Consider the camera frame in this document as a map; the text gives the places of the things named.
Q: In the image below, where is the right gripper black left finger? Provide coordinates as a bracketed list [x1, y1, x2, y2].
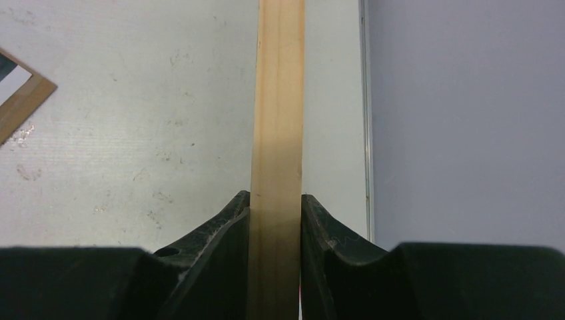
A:
[1, 191, 250, 319]

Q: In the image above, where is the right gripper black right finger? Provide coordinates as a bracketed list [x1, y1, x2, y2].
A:
[300, 195, 564, 319]

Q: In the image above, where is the light wooden picture frame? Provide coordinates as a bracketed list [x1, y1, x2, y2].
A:
[247, 1, 305, 319]

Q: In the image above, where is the printed colour photo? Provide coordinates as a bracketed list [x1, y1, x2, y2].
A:
[0, 54, 32, 105]

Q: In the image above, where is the brown cardboard backing board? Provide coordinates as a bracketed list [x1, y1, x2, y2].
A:
[1, 49, 57, 144]

